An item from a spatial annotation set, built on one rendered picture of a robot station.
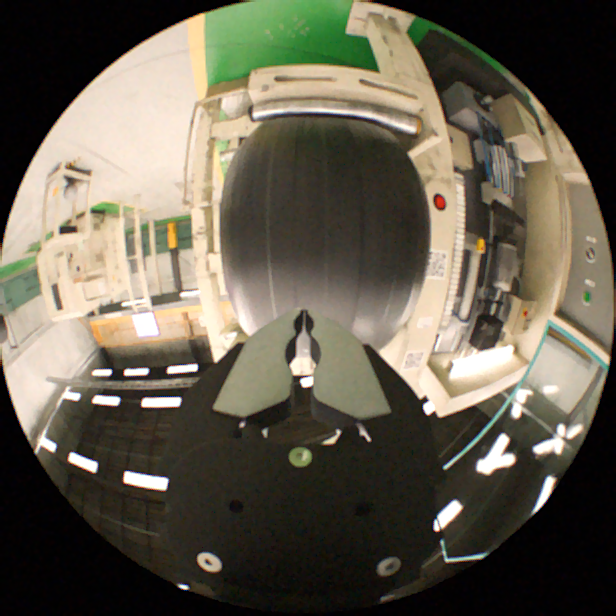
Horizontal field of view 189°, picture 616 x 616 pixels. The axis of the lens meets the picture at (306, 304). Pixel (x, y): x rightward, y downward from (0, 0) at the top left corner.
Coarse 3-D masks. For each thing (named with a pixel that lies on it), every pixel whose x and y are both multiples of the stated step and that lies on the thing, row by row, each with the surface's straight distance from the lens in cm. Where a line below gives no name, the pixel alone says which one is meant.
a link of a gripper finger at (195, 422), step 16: (224, 368) 8; (208, 384) 8; (192, 400) 8; (208, 400) 7; (176, 416) 8; (192, 416) 7; (208, 416) 7; (224, 416) 7; (176, 432) 7; (192, 432) 7; (208, 432) 7; (224, 432) 7; (240, 432) 7; (176, 448) 7; (192, 448) 7; (160, 464) 7
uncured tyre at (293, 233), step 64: (256, 128) 34; (320, 128) 29; (256, 192) 21; (320, 192) 20; (384, 192) 22; (256, 256) 20; (320, 256) 20; (384, 256) 21; (256, 320) 25; (384, 320) 26
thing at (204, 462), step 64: (256, 448) 6; (320, 448) 6; (384, 448) 6; (192, 512) 6; (256, 512) 5; (320, 512) 5; (384, 512) 6; (192, 576) 7; (256, 576) 6; (320, 576) 6; (384, 576) 6
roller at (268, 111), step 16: (256, 112) 43; (272, 112) 42; (288, 112) 42; (304, 112) 42; (320, 112) 42; (336, 112) 42; (352, 112) 43; (368, 112) 43; (384, 112) 45; (400, 128) 46; (416, 128) 47
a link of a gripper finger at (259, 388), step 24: (288, 312) 11; (264, 336) 9; (288, 336) 9; (240, 360) 8; (264, 360) 8; (288, 360) 10; (240, 384) 8; (264, 384) 7; (288, 384) 7; (216, 408) 7; (240, 408) 7; (264, 408) 7; (288, 408) 8; (264, 432) 10
